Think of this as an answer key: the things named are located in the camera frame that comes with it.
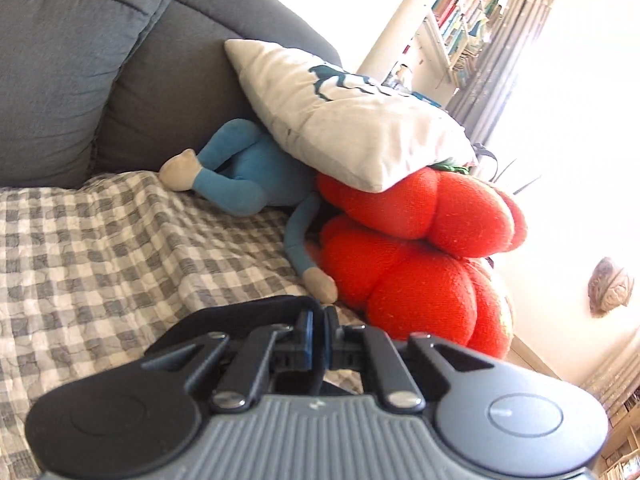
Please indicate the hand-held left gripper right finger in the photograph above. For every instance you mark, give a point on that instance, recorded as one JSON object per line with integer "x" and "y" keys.
{"x": 328, "y": 341}

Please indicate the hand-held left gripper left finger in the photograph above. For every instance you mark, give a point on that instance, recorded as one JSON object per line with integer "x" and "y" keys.
{"x": 309, "y": 340}

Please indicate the black garment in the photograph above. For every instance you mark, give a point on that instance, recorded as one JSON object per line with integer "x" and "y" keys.
{"x": 240, "y": 312}

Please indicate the red tomato cushion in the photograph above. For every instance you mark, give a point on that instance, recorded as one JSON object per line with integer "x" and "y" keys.
{"x": 425, "y": 300}
{"x": 450, "y": 210}

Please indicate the blue plush toy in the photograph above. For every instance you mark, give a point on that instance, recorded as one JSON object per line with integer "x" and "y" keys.
{"x": 250, "y": 170}

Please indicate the white printed pillow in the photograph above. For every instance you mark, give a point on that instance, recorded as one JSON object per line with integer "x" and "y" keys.
{"x": 360, "y": 130}

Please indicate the grey checked quilt blanket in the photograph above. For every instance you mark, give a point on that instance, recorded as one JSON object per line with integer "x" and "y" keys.
{"x": 100, "y": 270}

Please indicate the wooden desk shelf unit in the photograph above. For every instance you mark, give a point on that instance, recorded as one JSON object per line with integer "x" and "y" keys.
{"x": 625, "y": 440}

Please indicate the bookshelf with books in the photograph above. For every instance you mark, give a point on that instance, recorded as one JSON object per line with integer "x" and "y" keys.
{"x": 465, "y": 20}

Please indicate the grey sofa back cushions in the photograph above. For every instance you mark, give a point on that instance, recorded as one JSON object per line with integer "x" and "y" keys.
{"x": 65, "y": 85}

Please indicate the grey wall ornament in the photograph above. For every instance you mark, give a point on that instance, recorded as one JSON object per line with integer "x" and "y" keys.
{"x": 607, "y": 287}

